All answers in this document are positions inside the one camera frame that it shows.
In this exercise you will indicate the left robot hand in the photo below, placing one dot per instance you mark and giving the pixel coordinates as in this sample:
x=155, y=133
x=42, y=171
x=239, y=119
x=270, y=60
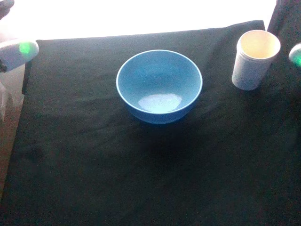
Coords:
x=5, y=5

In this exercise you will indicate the white paper cup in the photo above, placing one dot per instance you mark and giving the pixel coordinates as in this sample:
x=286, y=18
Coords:
x=247, y=73

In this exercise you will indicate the light blue bowl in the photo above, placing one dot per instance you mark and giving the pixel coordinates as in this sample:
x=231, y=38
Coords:
x=160, y=75

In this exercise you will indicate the black table cloth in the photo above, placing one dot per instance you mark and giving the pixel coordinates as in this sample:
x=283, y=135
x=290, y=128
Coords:
x=94, y=153

